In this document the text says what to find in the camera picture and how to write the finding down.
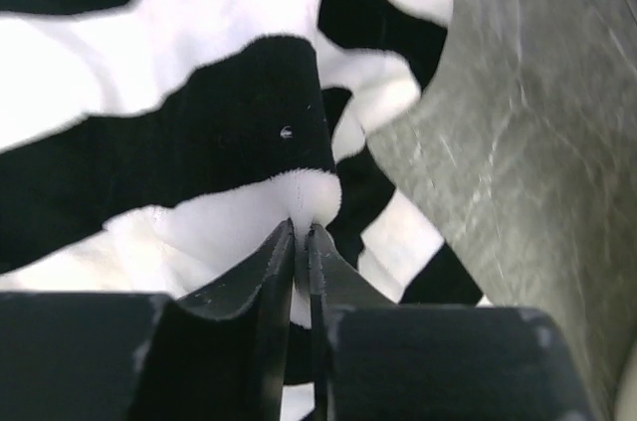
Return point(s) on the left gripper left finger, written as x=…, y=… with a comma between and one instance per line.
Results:
x=217, y=354

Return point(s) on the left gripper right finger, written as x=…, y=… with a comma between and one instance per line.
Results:
x=375, y=360

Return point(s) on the black white striped pillowcase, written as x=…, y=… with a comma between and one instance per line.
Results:
x=149, y=145

